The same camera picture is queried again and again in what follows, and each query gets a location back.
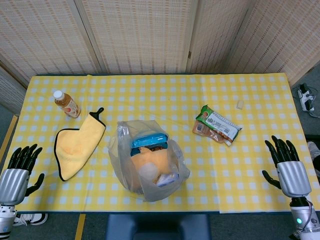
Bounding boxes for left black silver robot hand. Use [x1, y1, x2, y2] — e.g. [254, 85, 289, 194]
[0, 143, 45, 207]

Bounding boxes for orange brown snack pouch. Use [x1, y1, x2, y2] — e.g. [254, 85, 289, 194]
[192, 119, 233, 148]

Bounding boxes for white power cable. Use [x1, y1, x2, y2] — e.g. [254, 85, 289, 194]
[307, 86, 320, 119]

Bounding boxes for blue packet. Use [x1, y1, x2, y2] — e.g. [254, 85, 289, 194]
[131, 133, 169, 157]

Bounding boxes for white black sneaker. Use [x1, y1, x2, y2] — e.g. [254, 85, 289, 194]
[12, 212, 49, 227]

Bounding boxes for white power strip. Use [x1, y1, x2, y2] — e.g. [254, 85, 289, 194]
[297, 84, 315, 112]

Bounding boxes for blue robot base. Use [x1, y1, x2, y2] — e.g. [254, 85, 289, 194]
[106, 214, 211, 240]

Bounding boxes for peach tea bottle white cap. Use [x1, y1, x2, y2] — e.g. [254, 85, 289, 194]
[53, 90, 82, 119]

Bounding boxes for dark grey shoe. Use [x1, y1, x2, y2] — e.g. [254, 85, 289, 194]
[306, 141, 320, 176]

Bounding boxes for yellow microfiber cloth black trim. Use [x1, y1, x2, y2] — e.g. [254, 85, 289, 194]
[53, 107, 107, 182]

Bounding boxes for green white snack packet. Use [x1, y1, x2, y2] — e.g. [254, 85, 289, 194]
[195, 104, 243, 146]

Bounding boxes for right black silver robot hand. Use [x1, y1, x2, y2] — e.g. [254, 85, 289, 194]
[261, 135, 313, 201]

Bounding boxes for clear plastic bag with goods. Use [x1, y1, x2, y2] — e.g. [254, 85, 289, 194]
[107, 119, 191, 203]

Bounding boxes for yellow white checkered tablecloth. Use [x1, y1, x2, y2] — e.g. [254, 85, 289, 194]
[4, 72, 318, 215]

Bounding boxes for woven bamboo screen panel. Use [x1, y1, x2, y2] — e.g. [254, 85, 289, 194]
[186, 0, 251, 74]
[74, 0, 198, 75]
[0, 66, 27, 115]
[226, 0, 320, 87]
[0, 0, 101, 87]

